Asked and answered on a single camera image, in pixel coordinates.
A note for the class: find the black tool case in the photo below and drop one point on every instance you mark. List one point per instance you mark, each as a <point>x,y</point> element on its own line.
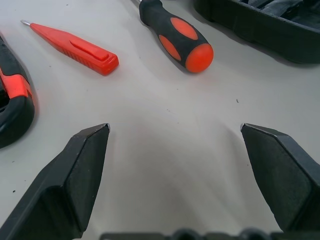
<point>262,27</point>

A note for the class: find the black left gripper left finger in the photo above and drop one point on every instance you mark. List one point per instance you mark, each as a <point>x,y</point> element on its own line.
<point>57,190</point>

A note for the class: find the black and orange utility knife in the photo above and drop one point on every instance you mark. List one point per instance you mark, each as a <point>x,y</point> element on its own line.
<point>15,112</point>

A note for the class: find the black and orange screwdriver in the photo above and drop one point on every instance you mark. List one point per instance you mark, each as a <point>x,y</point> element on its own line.
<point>175,32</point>

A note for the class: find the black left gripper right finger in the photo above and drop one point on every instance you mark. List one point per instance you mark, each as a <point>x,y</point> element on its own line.
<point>287,180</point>

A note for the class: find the orange test pen screwdriver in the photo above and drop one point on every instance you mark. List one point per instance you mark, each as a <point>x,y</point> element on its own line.
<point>82,53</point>

